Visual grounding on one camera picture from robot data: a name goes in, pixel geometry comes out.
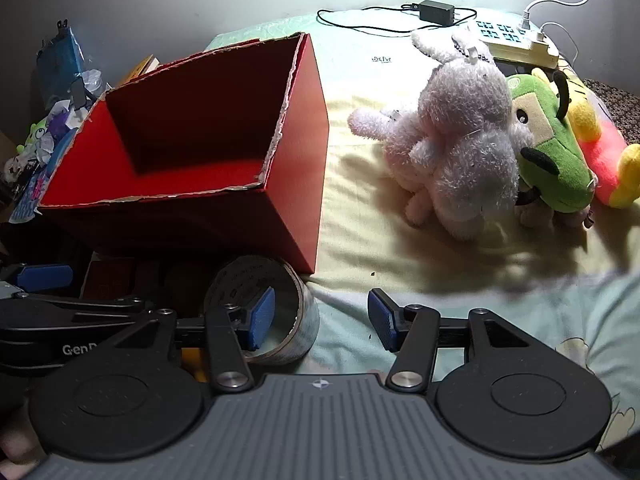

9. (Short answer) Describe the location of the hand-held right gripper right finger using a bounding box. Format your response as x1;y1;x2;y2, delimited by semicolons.
366;287;533;392

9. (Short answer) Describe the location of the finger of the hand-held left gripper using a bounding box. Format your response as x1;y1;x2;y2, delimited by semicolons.
0;262;75;294
0;291;157;329

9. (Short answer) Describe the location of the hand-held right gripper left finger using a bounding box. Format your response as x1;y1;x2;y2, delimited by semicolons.
106;286;277;395

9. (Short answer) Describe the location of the printed packing tape roll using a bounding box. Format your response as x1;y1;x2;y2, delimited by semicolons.
202;255;321;366

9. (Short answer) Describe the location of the red cardboard box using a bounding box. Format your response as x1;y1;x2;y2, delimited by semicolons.
37;32;330;275

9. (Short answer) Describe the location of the pale cartoon print quilt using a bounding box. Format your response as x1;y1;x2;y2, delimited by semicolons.
202;7;640;461

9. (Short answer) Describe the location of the blue patterned towel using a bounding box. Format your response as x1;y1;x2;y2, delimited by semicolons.
9;157;51;224

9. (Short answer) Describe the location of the small white black toy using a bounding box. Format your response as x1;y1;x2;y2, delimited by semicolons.
1;155;27;182

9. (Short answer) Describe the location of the small green toy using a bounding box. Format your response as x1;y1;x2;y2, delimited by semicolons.
16;122;51;157

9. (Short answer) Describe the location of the purple toy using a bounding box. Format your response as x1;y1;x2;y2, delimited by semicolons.
50;110;81;137

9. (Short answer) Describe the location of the white plush rabbit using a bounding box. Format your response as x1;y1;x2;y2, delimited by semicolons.
347;30;533;241

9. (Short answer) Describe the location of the black phone holder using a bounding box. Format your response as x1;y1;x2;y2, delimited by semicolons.
70;77;89;111

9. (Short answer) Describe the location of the crumpled clear plastic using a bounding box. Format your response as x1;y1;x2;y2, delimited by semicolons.
80;67;109;103

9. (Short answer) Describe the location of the blue hanging bag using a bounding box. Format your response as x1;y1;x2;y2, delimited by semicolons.
36;20;84;107

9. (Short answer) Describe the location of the yellow book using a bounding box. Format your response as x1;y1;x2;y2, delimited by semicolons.
117;54;161;88

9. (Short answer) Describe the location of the green plush toy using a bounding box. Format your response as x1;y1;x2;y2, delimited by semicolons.
505;70;598;228

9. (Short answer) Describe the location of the yellow pink plush toy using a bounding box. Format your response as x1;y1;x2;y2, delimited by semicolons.
532;67;640;209

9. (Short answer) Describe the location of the white power strip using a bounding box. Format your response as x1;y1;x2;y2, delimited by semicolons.
472;19;561;68

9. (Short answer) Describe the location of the black power adapter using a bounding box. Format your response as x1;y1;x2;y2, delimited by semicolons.
417;0;456;24

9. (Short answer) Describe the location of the dark speckled blanket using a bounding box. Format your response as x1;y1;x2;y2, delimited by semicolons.
582;79;640;146

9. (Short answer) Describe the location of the black adapter cable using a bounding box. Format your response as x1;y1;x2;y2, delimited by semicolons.
317;4;478;39

